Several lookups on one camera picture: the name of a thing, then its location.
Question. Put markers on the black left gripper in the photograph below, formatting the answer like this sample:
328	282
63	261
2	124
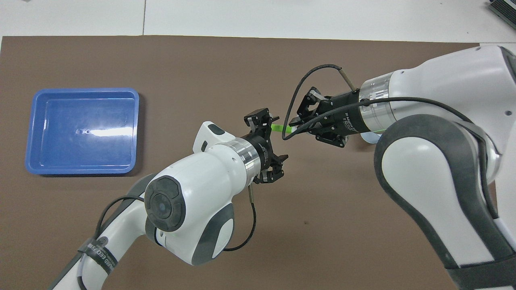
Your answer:
260	151

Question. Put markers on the grey ribbed device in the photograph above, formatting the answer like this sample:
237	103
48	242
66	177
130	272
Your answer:
504	10

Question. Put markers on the blue plastic tray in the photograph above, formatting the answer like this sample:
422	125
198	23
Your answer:
80	153

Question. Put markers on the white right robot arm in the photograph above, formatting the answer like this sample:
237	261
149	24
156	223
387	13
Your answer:
423	169

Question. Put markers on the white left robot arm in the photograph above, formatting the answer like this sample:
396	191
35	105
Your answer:
189	189

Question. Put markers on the translucent plastic cup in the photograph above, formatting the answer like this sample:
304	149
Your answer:
369	137

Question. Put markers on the green pen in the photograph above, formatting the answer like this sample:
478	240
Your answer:
278	128

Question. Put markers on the brown table mat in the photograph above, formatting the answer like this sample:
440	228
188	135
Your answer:
282	241

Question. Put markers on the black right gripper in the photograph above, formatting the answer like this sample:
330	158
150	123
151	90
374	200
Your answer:
342	114

